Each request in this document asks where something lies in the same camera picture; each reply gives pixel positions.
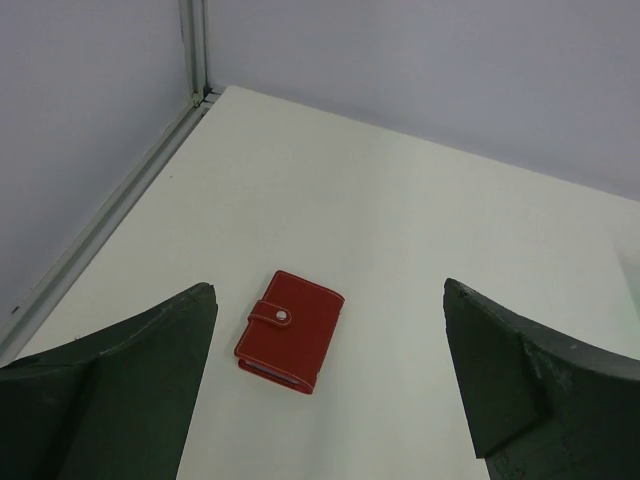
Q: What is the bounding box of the aluminium frame rail left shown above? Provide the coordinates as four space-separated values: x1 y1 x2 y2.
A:
1 1 216 362

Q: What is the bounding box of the red leather card holder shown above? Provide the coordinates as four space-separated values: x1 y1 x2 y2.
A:
234 270 345 395

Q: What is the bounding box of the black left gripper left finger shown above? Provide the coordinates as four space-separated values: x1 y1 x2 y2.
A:
1 283 218 479

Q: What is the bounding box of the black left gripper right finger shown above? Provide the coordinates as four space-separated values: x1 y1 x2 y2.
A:
443 279 639 479

